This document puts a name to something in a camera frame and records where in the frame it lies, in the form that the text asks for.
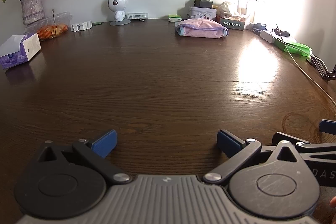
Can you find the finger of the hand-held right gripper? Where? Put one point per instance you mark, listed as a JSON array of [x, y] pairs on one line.
[[315, 150], [328, 127]]

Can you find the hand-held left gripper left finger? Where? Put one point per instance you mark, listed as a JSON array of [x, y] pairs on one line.
[[105, 144]]

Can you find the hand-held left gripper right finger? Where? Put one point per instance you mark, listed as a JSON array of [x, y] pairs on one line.
[[229, 144]]

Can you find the pink and blue mesh garment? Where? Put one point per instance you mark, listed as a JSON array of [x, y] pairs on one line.
[[202, 29]]

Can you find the person's right hand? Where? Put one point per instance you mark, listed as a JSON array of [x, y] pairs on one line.
[[333, 203]]

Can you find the black metal stand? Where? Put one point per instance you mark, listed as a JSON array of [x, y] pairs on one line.
[[321, 66]]

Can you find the green and white tray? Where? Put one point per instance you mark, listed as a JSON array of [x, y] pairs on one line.
[[296, 49]]

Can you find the flat black device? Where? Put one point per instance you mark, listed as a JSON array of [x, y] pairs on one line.
[[282, 33]]

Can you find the white box with black item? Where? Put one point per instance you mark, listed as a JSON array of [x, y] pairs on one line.
[[267, 36]]

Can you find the dark labelled tissue box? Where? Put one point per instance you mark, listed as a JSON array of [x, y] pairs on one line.
[[232, 24]]

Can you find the white plastic clip holder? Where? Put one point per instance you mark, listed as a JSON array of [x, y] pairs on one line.
[[78, 26]]

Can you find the small dark green strip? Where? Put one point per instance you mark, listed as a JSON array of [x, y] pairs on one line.
[[97, 23]]

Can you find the dark blue small item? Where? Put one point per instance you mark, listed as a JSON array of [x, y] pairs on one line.
[[259, 26]]

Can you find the purple white tissue pack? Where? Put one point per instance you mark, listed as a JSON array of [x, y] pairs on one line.
[[29, 48]]

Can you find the clear plastic box of oranges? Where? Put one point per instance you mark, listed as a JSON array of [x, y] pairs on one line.
[[51, 29]]

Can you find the white digital thermometer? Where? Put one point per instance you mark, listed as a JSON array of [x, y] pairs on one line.
[[137, 16]]

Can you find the floral tin box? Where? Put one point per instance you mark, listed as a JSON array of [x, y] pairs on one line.
[[203, 14]]

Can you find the small green white box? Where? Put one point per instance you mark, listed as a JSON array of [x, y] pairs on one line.
[[174, 18]]

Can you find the white charger plug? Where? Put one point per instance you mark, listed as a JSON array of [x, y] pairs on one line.
[[242, 7]]

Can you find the white robot figurine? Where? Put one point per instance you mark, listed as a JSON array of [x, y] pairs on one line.
[[118, 2]]

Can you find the black power adapter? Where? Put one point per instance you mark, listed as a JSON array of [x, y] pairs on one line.
[[203, 3]]

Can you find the textured grey vase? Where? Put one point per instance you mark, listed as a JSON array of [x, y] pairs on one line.
[[31, 10]]

